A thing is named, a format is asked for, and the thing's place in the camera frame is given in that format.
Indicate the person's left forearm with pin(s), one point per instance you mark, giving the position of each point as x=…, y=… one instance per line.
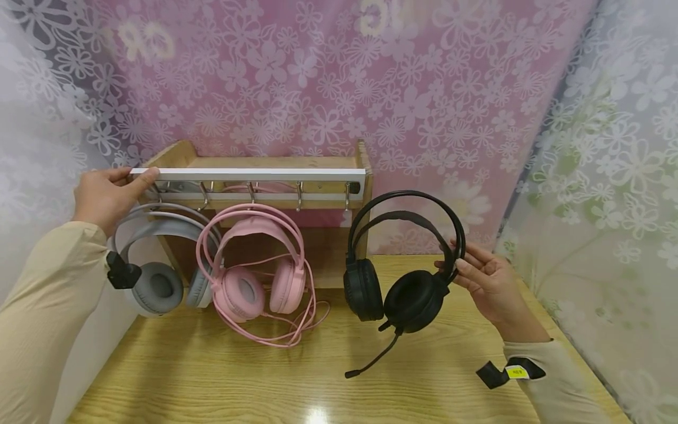
x=47, y=318

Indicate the black headset with microphone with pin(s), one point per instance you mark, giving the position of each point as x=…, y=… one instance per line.
x=413, y=300

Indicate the person's left hand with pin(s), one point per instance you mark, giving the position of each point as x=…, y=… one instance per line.
x=100, y=200

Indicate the grey headphones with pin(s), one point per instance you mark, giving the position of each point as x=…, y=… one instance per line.
x=156, y=288

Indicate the wooden shelf box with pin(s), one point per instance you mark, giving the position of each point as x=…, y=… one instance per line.
x=328, y=241

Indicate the black wrist band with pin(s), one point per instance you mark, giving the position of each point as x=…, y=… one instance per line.
x=503, y=372
x=123, y=272

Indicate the person's right forearm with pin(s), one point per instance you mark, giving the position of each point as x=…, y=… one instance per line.
x=556, y=383

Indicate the person's right hand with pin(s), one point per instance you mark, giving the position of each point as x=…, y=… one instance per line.
x=495, y=288

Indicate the white hook rail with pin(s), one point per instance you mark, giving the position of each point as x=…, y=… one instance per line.
x=249, y=174

